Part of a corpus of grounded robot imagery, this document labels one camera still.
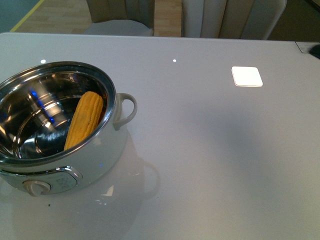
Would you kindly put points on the yellow corn cob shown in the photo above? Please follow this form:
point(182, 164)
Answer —
point(85, 119)

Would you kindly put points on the beige chair left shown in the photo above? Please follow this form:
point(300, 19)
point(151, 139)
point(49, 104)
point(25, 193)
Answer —
point(121, 17)

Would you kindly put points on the beige chair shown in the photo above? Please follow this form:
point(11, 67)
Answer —
point(230, 19)
point(121, 17)

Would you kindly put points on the table label sticker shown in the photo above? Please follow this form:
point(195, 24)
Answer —
point(305, 47)

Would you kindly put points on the white electric cooking pot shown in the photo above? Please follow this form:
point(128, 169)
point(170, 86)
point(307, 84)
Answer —
point(36, 109)

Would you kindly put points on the beige chair right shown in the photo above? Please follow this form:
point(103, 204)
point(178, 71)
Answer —
point(230, 19)

